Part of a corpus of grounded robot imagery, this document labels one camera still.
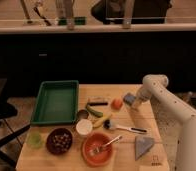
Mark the blue sponge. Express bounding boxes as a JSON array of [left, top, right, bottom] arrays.
[[123, 93, 136, 106]]

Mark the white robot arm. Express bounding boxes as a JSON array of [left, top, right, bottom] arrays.
[[131, 74, 196, 171]]

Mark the small dark metal cup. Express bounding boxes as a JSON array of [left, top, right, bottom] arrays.
[[77, 109, 89, 120]]

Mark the white cup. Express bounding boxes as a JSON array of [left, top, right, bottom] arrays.
[[76, 119, 93, 137]]

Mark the green plastic cup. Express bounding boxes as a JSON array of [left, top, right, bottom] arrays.
[[27, 132, 42, 148]]

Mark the orange fruit toy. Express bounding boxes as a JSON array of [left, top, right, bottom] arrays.
[[111, 98, 123, 110]]

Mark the grey folded cloth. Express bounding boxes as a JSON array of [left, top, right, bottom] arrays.
[[135, 136, 155, 160]]

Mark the yellow banana toy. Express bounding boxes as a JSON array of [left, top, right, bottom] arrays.
[[93, 115, 111, 128]]

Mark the green cucumber toy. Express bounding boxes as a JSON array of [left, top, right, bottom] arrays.
[[86, 104, 103, 118]]

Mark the orange bowl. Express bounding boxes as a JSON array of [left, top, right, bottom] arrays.
[[82, 132, 113, 167]]

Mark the metal fork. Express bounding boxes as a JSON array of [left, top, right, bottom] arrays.
[[89, 135, 122, 156]]

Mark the green plastic tray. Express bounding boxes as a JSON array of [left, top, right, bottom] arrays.
[[31, 80, 79, 125]]

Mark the dark bowl with nuts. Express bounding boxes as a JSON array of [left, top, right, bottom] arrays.
[[46, 128, 73, 155]]

